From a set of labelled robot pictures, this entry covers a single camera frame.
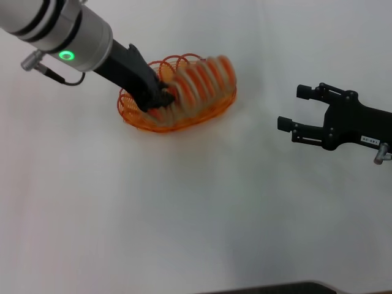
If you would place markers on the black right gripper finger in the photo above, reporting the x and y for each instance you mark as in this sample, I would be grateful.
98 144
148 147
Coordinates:
306 133
324 93

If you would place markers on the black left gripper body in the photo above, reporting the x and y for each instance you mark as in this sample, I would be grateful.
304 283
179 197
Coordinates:
128 70

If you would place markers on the orange beige striped bread loaf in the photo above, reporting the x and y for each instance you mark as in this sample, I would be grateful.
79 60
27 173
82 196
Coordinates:
202 82

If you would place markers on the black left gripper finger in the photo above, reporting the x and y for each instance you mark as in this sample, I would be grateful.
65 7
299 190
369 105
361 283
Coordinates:
151 106
162 95

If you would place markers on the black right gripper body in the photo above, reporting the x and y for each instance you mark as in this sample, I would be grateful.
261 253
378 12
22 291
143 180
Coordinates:
352 122

